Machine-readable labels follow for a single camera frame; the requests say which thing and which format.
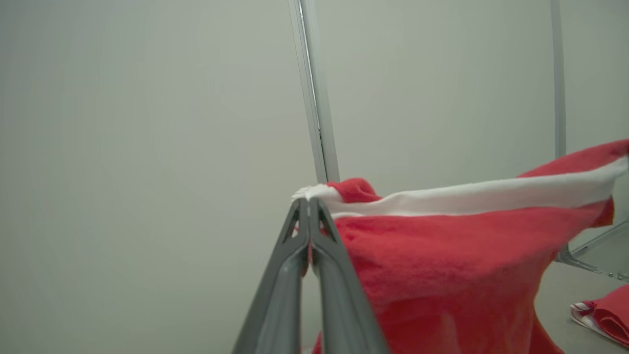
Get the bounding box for grey partition frame post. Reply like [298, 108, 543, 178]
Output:
[287, 0, 341, 184]

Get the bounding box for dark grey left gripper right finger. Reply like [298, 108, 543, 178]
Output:
[310, 198, 392, 354]

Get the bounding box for grey fabric sofa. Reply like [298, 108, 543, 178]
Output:
[533, 261, 629, 354]

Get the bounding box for grey metal partition leg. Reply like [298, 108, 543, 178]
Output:
[550, 0, 629, 284]

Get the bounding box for red shorts with white hem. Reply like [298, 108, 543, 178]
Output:
[292, 139, 629, 354]

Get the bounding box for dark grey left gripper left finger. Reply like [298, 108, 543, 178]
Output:
[231, 198, 311, 354]

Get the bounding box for red basketball jersey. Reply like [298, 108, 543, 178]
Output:
[570, 284, 629, 348]

